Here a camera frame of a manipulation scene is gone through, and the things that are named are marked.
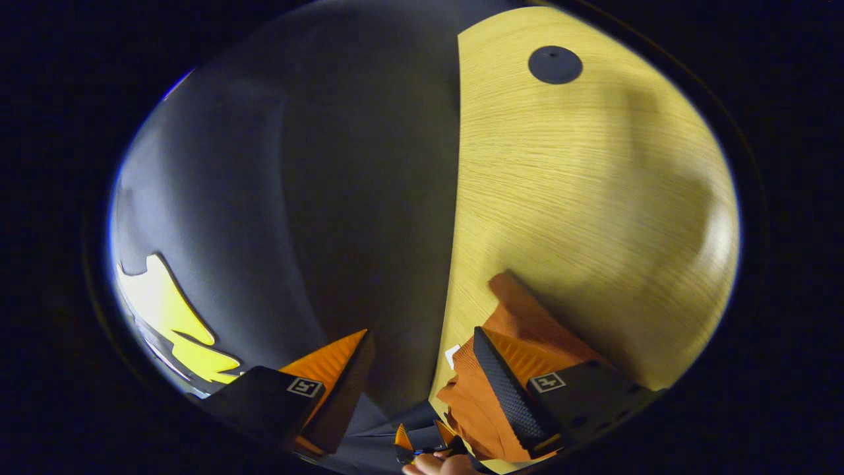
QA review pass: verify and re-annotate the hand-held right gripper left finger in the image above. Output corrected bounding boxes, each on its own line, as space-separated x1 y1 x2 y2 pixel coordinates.
200 329 377 458

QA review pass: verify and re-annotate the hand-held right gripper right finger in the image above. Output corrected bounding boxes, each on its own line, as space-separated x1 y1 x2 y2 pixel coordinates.
471 326 665 459

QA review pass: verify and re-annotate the rust orange button shirt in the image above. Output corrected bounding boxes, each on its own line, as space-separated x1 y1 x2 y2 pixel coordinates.
435 270 611 462

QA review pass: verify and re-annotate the black table grommet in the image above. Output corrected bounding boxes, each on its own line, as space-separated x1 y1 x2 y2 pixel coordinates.
527 45 584 85

